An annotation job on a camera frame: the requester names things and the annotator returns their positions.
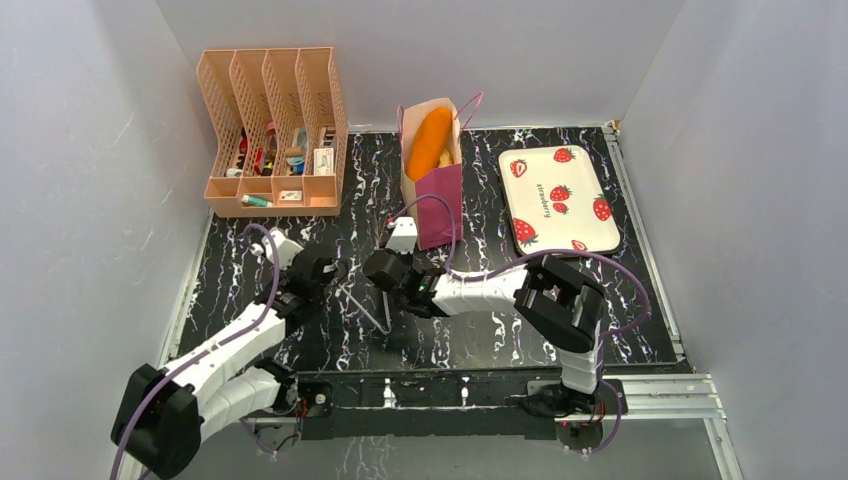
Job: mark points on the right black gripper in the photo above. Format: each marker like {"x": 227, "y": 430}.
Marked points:
{"x": 382, "y": 266}

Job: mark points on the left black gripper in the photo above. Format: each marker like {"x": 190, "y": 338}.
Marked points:
{"x": 289, "y": 269}

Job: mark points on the metal tongs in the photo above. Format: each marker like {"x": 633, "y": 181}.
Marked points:
{"x": 385, "y": 328}

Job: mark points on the pink and tan paper bag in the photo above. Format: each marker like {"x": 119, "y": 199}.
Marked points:
{"x": 435, "y": 201}

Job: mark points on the long orange fake baguette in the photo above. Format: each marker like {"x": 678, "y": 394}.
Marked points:
{"x": 433, "y": 136}

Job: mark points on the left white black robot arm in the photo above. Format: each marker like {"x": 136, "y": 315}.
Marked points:
{"x": 212, "y": 371}

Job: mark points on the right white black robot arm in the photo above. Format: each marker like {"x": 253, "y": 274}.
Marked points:
{"x": 564, "y": 306}

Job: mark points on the small yellow fake bread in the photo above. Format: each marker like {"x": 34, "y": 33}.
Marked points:
{"x": 445, "y": 159}

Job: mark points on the green white tube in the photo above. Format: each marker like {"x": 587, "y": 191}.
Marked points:
{"x": 255, "y": 201}

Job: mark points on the small white box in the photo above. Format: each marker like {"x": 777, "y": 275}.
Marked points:
{"x": 324, "y": 161}

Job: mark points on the red bottle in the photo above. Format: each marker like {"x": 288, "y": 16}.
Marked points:
{"x": 271, "y": 137}

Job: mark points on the peach plastic file organizer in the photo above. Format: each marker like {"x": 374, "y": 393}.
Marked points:
{"x": 281, "y": 126}

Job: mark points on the white strawberry print tray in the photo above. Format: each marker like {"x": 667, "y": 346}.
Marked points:
{"x": 555, "y": 201}

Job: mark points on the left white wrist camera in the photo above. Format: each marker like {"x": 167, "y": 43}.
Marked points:
{"x": 277, "y": 248}

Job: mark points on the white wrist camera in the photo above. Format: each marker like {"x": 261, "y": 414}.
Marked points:
{"x": 403, "y": 235}
{"x": 277, "y": 248}

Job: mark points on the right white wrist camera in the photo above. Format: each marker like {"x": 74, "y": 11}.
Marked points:
{"x": 403, "y": 235}

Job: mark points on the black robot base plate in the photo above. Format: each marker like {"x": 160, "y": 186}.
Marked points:
{"x": 476, "y": 402}

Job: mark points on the aluminium frame rail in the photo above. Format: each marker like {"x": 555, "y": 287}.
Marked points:
{"x": 661, "y": 396}

